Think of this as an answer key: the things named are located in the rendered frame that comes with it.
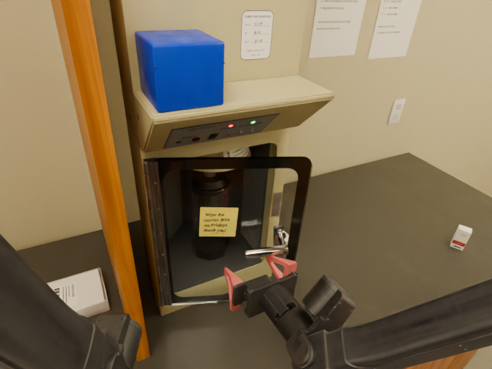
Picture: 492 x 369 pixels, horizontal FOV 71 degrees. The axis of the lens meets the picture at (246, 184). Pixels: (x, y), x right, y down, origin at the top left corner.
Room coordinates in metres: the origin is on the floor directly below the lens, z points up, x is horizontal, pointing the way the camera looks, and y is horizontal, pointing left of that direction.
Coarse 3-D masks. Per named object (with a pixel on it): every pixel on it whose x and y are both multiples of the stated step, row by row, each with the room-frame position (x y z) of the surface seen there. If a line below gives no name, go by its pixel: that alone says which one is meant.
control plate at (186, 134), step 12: (240, 120) 0.53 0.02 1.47; (252, 120) 0.55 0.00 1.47; (264, 120) 0.57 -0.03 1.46; (180, 132) 0.49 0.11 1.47; (192, 132) 0.50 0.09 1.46; (204, 132) 0.52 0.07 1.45; (216, 132) 0.54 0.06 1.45; (228, 132) 0.56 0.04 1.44; (252, 132) 0.60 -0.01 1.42; (168, 144) 0.51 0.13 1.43; (180, 144) 0.53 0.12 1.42
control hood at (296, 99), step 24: (144, 96) 0.51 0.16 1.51; (240, 96) 0.54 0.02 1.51; (264, 96) 0.55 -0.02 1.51; (288, 96) 0.56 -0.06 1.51; (312, 96) 0.57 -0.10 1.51; (144, 120) 0.48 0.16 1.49; (168, 120) 0.45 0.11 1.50; (192, 120) 0.47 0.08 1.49; (216, 120) 0.50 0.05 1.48; (288, 120) 0.61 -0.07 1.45; (144, 144) 0.50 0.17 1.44; (192, 144) 0.55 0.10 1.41
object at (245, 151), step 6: (234, 150) 0.66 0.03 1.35; (240, 150) 0.67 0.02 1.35; (246, 150) 0.69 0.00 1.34; (198, 156) 0.64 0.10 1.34; (204, 156) 0.64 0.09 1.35; (210, 156) 0.64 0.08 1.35; (216, 156) 0.64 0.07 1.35; (222, 156) 0.64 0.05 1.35; (228, 156) 0.65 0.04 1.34; (234, 156) 0.65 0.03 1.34; (240, 156) 0.66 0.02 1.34; (246, 156) 0.68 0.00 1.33
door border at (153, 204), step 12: (156, 168) 0.53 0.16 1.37; (156, 180) 0.53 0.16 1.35; (156, 192) 0.53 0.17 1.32; (156, 204) 0.53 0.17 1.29; (156, 216) 0.53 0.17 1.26; (156, 228) 0.53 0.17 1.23; (156, 240) 0.53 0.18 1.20; (156, 264) 0.52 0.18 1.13; (168, 276) 0.53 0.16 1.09; (168, 288) 0.53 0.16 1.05; (168, 300) 0.53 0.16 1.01
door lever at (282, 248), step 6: (276, 234) 0.56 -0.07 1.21; (282, 234) 0.57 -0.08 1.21; (282, 240) 0.55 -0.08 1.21; (276, 246) 0.53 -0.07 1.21; (282, 246) 0.53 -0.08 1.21; (246, 252) 0.51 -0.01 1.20; (252, 252) 0.51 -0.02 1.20; (258, 252) 0.51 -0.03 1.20; (264, 252) 0.51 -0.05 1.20; (270, 252) 0.51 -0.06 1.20; (276, 252) 0.52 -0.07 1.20; (282, 252) 0.52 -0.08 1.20
